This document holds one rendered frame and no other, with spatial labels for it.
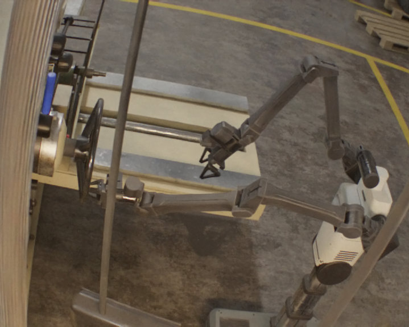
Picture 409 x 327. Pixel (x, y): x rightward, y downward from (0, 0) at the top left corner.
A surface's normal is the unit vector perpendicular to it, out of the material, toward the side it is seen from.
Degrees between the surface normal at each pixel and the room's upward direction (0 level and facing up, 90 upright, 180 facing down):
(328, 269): 90
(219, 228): 0
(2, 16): 0
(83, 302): 19
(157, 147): 0
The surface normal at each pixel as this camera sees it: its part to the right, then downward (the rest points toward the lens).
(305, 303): 0.03, 0.63
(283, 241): 0.26, -0.75
